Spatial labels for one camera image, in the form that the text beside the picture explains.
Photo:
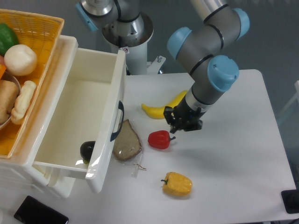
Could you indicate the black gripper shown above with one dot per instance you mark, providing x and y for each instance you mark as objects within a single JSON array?
[{"x": 183, "y": 116}]

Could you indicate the white drawer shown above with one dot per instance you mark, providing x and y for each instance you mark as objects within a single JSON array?
[{"x": 90, "y": 108}]

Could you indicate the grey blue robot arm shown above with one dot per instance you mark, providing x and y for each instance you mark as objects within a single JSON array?
[{"x": 198, "y": 53}]

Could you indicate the white drawer cabinet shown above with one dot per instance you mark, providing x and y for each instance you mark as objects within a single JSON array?
[{"x": 20, "y": 172}]

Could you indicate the yellow toy banana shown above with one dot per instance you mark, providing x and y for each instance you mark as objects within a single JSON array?
[{"x": 158, "y": 112}]

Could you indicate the red toy bell pepper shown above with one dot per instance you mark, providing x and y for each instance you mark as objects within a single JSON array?
[{"x": 160, "y": 139}]

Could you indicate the bread slice in plastic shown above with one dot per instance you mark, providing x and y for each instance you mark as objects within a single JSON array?
[{"x": 128, "y": 148}]

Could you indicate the yellow toy bell pepper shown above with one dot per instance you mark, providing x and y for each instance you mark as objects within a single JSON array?
[{"x": 176, "y": 184}]

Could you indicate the black device at edge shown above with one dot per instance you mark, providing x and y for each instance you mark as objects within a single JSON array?
[{"x": 291, "y": 200}]

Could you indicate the beige toy pastry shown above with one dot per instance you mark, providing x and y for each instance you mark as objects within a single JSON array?
[{"x": 22, "y": 102}]

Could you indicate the orange woven basket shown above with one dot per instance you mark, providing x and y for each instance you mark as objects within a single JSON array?
[{"x": 39, "y": 32}]

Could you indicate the white round toy bun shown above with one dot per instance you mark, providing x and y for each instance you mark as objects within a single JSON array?
[{"x": 20, "y": 60}]

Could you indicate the brown toy bread roll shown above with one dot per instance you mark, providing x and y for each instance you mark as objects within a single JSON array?
[{"x": 8, "y": 94}]

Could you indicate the black smartphone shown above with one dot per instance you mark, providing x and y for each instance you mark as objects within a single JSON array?
[{"x": 32, "y": 211}]

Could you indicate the grey bowl in basket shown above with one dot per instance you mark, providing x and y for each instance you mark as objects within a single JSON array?
[{"x": 11, "y": 78}]

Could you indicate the orange toy carrot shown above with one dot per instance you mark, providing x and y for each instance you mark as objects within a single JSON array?
[{"x": 2, "y": 70}]

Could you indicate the green toy pepper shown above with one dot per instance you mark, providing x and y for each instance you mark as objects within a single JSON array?
[{"x": 8, "y": 38}]

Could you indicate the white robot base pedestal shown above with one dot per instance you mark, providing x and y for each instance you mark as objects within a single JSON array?
[{"x": 132, "y": 37}]

